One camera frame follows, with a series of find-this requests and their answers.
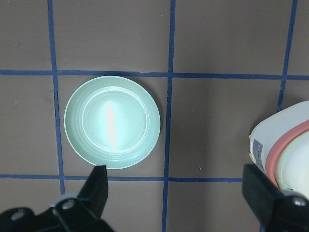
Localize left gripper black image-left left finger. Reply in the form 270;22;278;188
0;165;113;232

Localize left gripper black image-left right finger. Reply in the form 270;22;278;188
242;164;309;232

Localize white rice cooker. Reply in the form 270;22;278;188
249;101;309;197

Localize green plate near wrist camera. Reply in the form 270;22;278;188
63;76;161;170

